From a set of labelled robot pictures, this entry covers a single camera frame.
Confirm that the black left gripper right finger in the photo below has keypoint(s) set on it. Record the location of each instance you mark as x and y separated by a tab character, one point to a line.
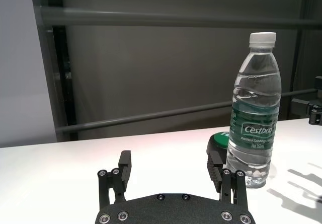
216	173

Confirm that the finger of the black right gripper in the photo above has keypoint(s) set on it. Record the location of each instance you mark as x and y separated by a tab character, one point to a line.
299	105
319	81

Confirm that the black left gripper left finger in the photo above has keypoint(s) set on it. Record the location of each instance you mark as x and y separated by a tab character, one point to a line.
123	176

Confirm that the clear water bottle green label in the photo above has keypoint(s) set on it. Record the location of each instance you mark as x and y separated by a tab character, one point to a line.
254	123

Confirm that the green black push button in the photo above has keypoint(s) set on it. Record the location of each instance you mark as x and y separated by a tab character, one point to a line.
217	143

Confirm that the grey vertical frame post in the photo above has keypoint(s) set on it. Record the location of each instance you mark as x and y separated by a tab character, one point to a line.
304	58
47	83

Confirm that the thin grey horizontal rail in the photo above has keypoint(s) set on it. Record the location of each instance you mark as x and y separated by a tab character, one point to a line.
151	115

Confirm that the thick grey horizontal rail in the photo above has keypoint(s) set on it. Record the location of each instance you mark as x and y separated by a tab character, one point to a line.
176	18

